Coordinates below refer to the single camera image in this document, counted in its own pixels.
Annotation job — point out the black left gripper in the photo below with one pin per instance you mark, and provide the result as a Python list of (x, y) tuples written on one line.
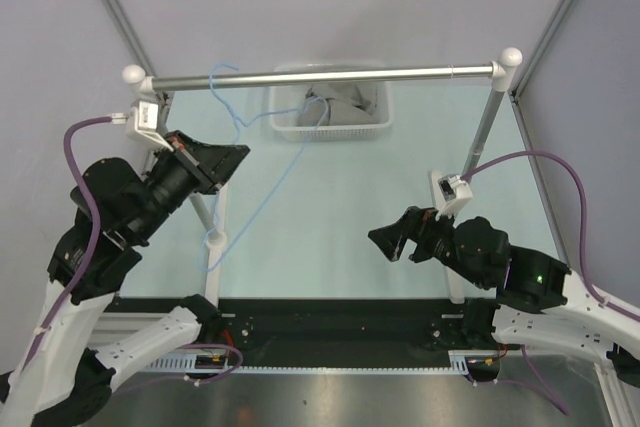
[(212, 163)]

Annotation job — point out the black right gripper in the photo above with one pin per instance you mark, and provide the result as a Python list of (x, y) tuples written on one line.
[(415, 224)]

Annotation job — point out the grey t shirt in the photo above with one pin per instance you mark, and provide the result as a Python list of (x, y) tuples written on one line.
[(338, 104)]

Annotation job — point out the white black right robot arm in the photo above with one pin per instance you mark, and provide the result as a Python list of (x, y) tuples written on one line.
[(523, 279)]

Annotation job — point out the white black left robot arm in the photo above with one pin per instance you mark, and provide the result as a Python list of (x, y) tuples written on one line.
[(62, 381)]

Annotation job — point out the white perforated plastic basket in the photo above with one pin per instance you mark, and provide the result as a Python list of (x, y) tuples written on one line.
[(286, 102)]

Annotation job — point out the silver clothes rack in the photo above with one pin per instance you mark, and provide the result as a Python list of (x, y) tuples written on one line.
[(501, 72)]

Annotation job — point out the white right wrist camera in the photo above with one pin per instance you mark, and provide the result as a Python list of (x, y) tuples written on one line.
[(451, 194)]

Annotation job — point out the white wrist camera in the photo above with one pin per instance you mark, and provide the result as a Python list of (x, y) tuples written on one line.
[(451, 194), (142, 124)]

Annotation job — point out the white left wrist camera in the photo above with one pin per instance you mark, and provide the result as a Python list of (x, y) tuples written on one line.
[(142, 124)]

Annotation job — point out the white slotted cable duct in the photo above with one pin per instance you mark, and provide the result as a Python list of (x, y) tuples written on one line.
[(431, 363)]

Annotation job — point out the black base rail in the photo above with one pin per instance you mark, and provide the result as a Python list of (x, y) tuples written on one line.
[(303, 328)]

